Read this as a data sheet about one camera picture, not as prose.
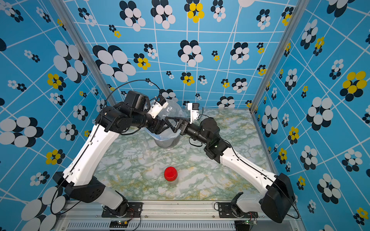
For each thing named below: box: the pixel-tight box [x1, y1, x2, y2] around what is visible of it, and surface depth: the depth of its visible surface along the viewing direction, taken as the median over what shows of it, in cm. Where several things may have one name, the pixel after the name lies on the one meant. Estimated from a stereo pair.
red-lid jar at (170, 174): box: [163, 166, 178, 186], surface depth 76 cm
